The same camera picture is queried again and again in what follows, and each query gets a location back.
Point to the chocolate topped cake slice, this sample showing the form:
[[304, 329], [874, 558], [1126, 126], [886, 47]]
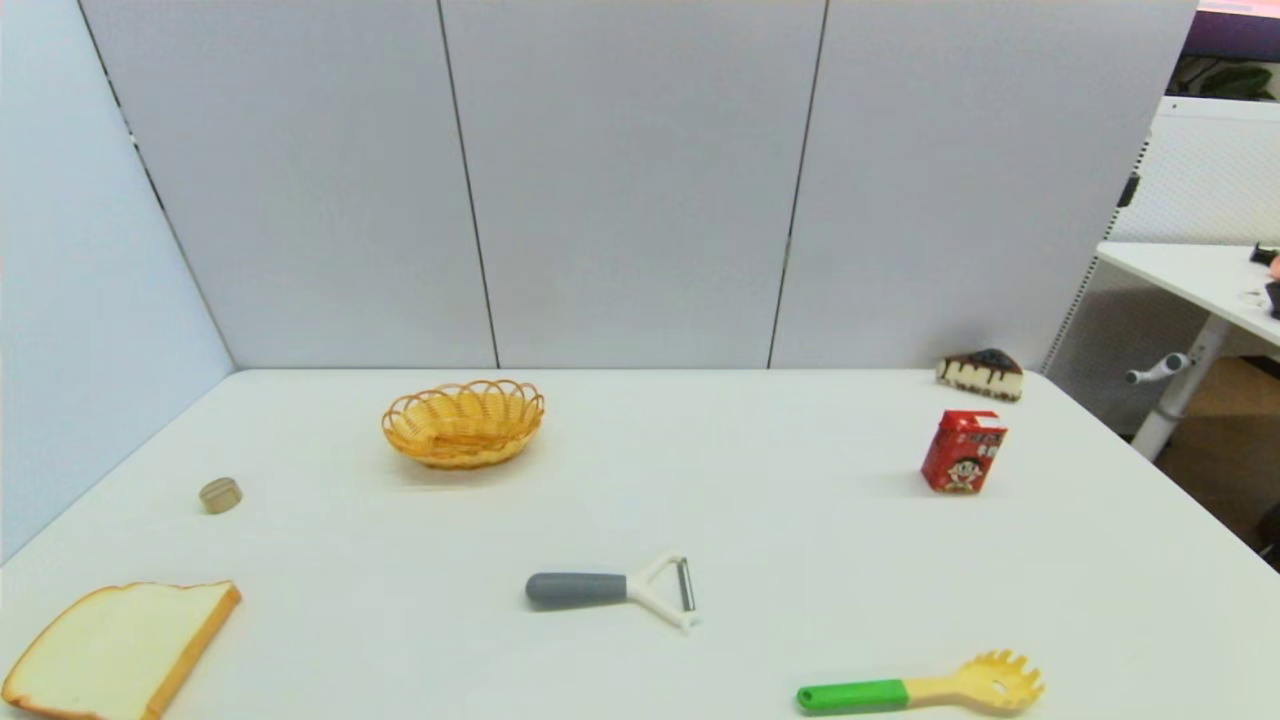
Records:
[[985, 375]]

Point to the small black desk object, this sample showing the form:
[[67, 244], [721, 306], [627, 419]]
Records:
[[1268, 252]]

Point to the black panel clip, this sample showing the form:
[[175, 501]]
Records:
[[1129, 190]]

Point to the yellow woven wicker basket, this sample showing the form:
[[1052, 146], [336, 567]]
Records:
[[461, 427]]

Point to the white side desk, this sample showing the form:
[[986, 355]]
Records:
[[1185, 272]]

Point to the red cartoon milk carton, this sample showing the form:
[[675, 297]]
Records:
[[962, 455]]

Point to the white bread slice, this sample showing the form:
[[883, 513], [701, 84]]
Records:
[[110, 650]]

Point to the green potted plant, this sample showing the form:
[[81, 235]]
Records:
[[1235, 80]]

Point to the white perforated partition panel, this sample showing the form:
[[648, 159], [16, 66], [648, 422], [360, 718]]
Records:
[[1210, 170]]

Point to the small round tan cap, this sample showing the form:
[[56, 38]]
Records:
[[220, 496]]

